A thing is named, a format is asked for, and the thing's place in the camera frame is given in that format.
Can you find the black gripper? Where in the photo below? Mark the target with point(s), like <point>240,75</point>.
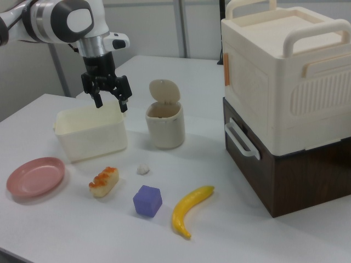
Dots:
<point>100,69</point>

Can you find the white paper ball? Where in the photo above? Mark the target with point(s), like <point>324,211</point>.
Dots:
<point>143,170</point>

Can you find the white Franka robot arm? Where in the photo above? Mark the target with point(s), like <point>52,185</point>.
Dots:
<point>49,22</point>

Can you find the cream trash can with lid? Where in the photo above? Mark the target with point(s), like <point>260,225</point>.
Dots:
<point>164,124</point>

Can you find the cream rectangular plastic bin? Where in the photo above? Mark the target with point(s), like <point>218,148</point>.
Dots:
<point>91,134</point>

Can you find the toy salmon roe sushi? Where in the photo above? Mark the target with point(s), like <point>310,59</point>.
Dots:
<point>104,180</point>

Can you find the purple cube block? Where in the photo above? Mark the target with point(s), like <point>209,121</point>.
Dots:
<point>147,201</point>

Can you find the pink plastic plate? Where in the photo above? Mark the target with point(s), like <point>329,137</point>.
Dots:
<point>35,176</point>

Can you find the yellow toy banana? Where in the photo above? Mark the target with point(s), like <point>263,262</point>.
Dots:
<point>186,208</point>

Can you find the cream plastic storage box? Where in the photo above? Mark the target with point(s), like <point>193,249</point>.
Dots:
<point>274,82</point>

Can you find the brown wooden drawer box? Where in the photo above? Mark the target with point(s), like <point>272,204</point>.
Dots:
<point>288,180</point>

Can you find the grey partition post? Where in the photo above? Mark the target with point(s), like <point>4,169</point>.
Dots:
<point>59,71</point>
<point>185,27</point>

